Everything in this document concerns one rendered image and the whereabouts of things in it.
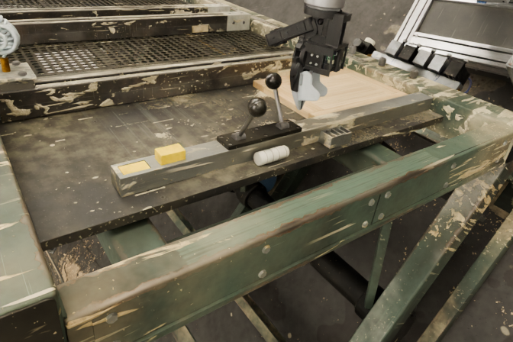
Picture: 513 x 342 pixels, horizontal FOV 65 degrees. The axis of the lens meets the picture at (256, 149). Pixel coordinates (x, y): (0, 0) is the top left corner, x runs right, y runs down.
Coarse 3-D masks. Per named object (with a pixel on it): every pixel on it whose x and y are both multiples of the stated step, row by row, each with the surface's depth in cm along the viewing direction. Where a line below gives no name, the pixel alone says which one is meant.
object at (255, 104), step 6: (252, 102) 76; (258, 102) 75; (264, 102) 76; (252, 108) 76; (258, 108) 75; (264, 108) 76; (252, 114) 76; (258, 114) 76; (246, 126) 81; (240, 132) 83; (234, 138) 84; (240, 138) 84
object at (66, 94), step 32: (0, 32) 83; (0, 64) 91; (192, 64) 116; (224, 64) 119; (256, 64) 125; (288, 64) 132; (0, 96) 87; (32, 96) 91; (64, 96) 95; (96, 96) 99; (128, 96) 104; (160, 96) 110
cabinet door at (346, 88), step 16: (256, 80) 125; (288, 80) 128; (320, 80) 132; (336, 80) 134; (352, 80) 136; (368, 80) 136; (272, 96) 119; (288, 96) 116; (336, 96) 121; (352, 96) 123; (368, 96) 124; (384, 96) 125; (304, 112) 109; (320, 112) 109
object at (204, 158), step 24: (408, 96) 121; (312, 120) 99; (336, 120) 100; (360, 120) 105; (384, 120) 111; (216, 144) 83; (264, 144) 87; (288, 144) 92; (168, 168) 75; (192, 168) 78; (216, 168) 82; (120, 192) 72
